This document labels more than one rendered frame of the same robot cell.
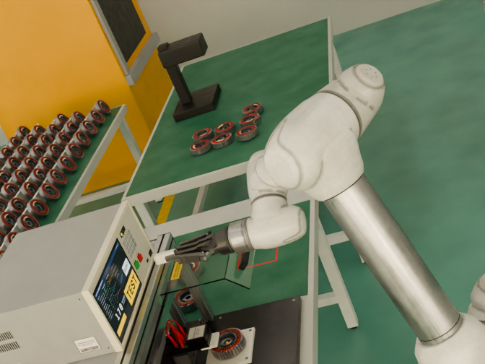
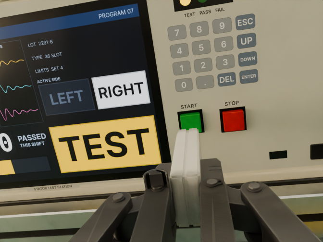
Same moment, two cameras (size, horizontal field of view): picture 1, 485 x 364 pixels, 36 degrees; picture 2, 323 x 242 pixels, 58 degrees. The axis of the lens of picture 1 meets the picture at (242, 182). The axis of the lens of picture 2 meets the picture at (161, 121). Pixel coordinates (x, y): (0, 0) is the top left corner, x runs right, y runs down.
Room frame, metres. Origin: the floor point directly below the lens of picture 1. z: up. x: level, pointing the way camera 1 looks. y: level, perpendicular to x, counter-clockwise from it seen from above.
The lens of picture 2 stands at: (1.81, 0.12, 1.27)
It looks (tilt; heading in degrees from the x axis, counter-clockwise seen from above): 17 degrees down; 83
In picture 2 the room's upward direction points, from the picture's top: 9 degrees counter-clockwise
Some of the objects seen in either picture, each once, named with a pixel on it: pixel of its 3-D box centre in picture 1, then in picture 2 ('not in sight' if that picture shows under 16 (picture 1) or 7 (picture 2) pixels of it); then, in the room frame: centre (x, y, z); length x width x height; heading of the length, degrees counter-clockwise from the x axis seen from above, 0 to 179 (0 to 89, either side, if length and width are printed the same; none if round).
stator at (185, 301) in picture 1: (188, 299); not in sight; (2.25, 0.34, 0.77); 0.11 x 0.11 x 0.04
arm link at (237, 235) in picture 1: (241, 236); not in sight; (1.78, 0.06, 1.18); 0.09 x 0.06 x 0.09; 164
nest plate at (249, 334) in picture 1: (230, 349); not in sight; (1.87, 0.24, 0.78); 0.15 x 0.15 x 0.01; 74
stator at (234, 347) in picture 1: (227, 343); not in sight; (1.87, 0.24, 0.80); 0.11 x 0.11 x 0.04
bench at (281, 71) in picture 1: (263, 148); not in sight; (4.09, -0.20, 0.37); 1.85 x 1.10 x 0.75; 164
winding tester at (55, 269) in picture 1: (65, 286); (143, 66); (1.86, 0.58, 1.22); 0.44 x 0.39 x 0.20; 164
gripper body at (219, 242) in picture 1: (216, 243); not in sight; (1.80, 0.13, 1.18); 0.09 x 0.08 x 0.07; 74
